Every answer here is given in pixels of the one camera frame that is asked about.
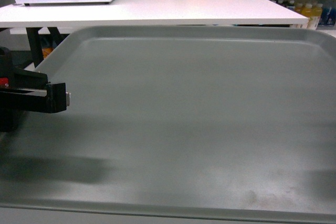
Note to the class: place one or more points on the yellow juice bottle white cap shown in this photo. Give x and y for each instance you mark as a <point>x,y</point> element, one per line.
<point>313,13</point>

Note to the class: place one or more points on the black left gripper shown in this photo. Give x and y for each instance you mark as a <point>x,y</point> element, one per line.
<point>23,90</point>

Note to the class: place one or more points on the grey rectangular serving tray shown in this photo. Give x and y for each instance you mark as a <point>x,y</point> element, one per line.
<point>179,124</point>

